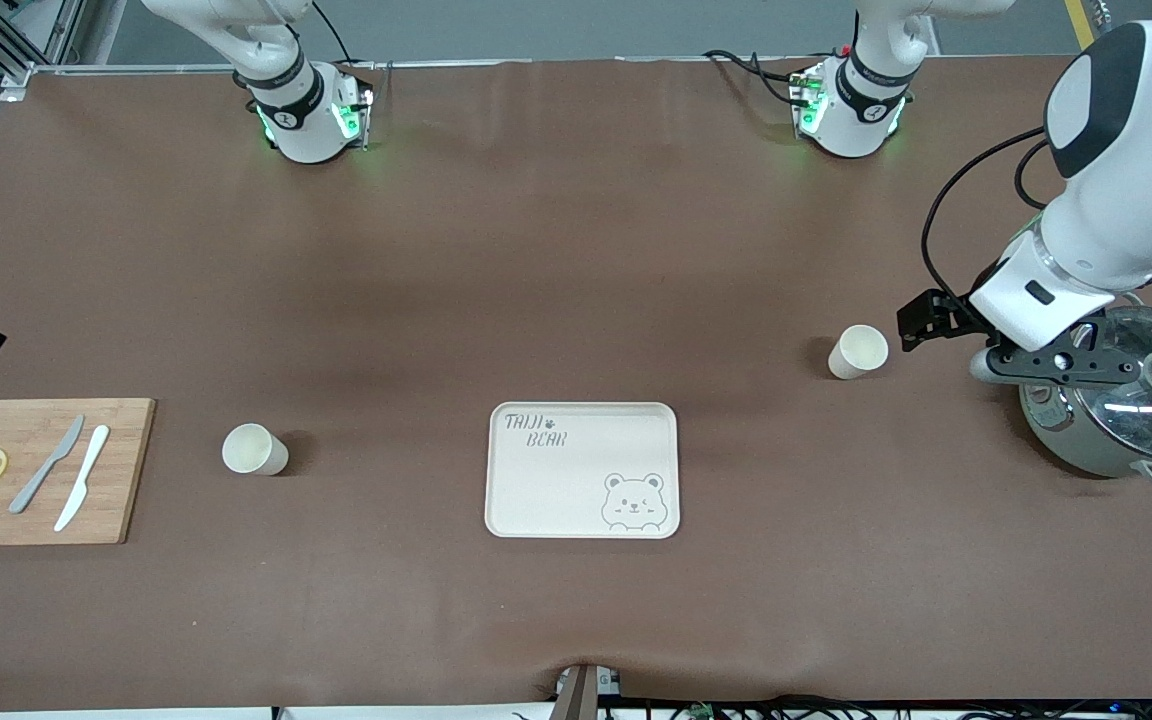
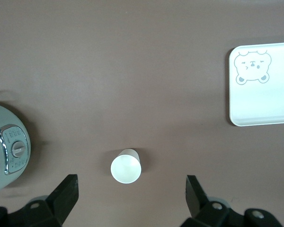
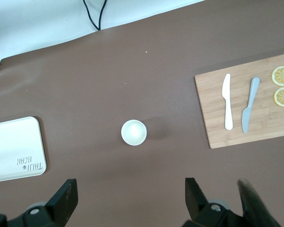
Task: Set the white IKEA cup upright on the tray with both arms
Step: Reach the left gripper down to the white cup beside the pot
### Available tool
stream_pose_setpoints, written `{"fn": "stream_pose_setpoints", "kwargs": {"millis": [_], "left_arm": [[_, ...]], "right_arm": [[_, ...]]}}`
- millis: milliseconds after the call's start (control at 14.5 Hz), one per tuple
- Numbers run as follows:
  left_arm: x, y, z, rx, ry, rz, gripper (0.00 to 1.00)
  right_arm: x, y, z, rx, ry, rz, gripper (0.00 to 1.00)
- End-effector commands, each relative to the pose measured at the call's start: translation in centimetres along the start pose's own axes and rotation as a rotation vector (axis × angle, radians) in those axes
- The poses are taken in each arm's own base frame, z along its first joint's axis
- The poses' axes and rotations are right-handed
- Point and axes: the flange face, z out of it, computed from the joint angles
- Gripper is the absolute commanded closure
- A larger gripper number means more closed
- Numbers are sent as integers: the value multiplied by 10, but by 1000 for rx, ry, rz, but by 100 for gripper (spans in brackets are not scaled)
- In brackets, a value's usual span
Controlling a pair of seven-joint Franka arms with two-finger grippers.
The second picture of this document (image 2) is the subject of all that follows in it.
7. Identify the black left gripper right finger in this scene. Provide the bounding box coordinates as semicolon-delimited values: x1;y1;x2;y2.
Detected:
179;175;246;227

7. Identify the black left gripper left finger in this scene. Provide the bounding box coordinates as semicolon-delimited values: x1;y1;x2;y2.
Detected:
11;174;79;227

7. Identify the white tray with bear print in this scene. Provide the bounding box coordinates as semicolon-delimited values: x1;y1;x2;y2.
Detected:
228;42;284;127

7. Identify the grey-green electric cooking pot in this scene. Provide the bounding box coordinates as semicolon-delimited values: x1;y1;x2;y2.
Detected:
0;101;32;196

